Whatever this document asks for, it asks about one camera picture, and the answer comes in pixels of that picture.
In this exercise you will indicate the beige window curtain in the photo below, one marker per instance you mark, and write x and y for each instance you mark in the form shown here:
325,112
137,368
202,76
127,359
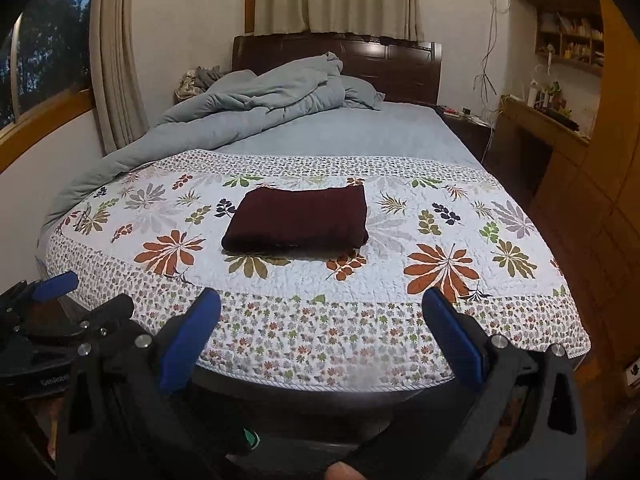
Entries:
117,60

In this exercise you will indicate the maroon pants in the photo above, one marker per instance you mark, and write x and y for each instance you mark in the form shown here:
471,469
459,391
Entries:
300,220

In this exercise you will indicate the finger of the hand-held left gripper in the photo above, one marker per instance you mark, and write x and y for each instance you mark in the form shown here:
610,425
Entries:
55,284
110,310

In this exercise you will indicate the grey comforter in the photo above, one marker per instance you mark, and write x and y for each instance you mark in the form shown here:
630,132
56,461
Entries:
240,100

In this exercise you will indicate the wooden bookshelf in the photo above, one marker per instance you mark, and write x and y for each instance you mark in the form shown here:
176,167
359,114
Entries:
570,40

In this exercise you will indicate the dark bed frame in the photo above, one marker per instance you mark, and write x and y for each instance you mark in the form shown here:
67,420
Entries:
325,410

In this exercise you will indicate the wood framed window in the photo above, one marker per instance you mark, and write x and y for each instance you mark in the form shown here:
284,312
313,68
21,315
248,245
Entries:
50,40

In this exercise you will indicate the wooden desk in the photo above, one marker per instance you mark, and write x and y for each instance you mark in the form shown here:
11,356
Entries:
530,125

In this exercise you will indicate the grey bed sheet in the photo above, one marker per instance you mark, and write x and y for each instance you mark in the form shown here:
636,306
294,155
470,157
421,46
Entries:
375,135

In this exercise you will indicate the bundle of clothes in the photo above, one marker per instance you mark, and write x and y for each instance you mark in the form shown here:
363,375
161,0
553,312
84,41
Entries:
195,82

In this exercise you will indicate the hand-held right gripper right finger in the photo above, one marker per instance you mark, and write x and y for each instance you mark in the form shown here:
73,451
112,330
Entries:
450,335

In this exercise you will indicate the wall socket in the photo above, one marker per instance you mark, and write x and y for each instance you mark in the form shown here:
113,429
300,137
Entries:
632,371

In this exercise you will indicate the floral quilt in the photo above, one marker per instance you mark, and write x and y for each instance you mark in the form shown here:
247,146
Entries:
350,310

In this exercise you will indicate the dark wooden headboard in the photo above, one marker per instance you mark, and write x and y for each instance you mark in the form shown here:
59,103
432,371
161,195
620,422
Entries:
400,65

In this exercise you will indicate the dark wooden nightstand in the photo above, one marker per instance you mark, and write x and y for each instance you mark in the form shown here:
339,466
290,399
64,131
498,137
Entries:
465,130

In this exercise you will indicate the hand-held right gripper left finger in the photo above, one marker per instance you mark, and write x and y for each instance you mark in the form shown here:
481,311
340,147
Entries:
190,340

